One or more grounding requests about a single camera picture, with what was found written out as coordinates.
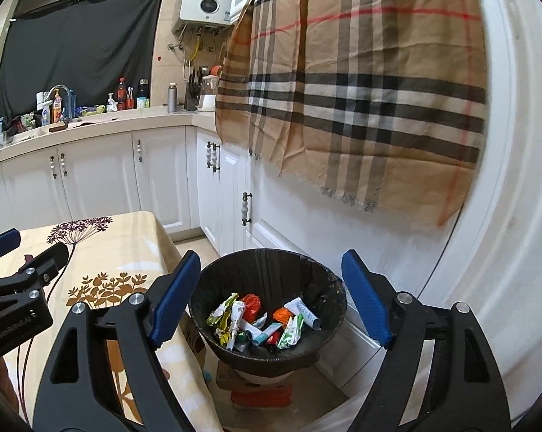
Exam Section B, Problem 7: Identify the floral tablecloth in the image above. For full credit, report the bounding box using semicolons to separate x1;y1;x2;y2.
0;211;222;432

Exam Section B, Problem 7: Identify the white blender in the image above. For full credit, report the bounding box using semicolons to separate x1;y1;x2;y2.
199;67;222;111

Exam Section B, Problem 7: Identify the person's left forearm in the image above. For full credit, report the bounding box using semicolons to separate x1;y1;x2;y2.
0;351;28;428

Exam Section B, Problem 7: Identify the black curtain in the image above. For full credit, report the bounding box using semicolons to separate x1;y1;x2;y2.
0;0;164;120

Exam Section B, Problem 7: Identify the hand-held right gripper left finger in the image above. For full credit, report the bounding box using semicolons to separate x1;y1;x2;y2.
32;249;202;432

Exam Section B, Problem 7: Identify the silver green wrapper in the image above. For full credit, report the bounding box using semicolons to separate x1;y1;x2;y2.
206;293;240;329

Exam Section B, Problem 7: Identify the green white tissue packet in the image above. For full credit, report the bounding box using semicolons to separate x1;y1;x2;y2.
276;315;305;351

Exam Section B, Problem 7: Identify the light blue printed tube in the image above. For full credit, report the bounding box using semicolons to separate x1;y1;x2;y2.
283;299;321;330

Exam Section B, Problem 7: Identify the beige plaid cloth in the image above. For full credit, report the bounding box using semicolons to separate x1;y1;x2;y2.
214;0;488;235

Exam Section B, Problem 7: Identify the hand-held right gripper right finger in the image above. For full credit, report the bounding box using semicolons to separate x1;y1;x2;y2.
340;249;511;432

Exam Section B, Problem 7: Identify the black knife block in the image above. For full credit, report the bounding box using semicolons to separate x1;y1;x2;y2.
184;67;203;111

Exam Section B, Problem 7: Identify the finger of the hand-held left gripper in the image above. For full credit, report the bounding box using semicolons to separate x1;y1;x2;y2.
0;229;22;264
0;243;70;313

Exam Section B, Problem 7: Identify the chrome faucet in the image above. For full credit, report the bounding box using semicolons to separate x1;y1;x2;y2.
49;84;73;120

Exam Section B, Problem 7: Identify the teal white tube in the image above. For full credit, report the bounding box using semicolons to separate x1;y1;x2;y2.
253;321;283;347

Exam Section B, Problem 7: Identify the orange plastic bag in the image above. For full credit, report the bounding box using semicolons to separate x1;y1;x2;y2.
241;294;263;320

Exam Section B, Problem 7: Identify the black lined trash bin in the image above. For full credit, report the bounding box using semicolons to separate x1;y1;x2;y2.
189;248;348;385

